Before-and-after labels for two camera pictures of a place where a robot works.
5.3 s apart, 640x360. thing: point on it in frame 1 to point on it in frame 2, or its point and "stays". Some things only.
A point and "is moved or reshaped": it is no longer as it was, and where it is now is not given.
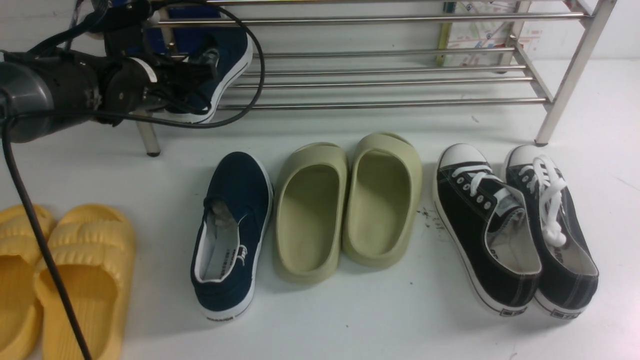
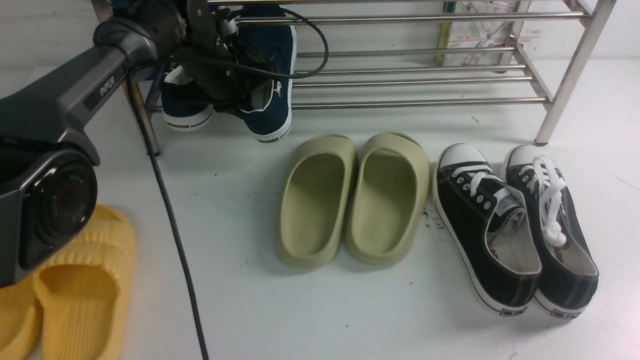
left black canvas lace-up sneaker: [491, 229] stays
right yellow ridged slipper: [92, 246] stays
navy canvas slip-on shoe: [236, 214] to [268, 30]
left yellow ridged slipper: [21, 311] stays
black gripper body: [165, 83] to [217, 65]
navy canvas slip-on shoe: [234, 49] is moved or reshaped
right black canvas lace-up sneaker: [569, 275] stays
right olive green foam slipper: [383, 195] stays
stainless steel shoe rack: [406, 55] stays
